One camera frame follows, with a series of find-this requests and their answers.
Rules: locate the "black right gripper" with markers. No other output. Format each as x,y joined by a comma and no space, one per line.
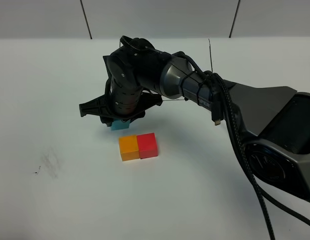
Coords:
122,100

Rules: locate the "blue cube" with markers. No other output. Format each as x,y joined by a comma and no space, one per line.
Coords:
120,125

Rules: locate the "orange cube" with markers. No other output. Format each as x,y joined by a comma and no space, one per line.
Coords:
129,149

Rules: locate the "red cube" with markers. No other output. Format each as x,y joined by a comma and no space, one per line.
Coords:
147,145

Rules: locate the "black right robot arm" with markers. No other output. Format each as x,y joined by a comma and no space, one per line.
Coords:
269,126

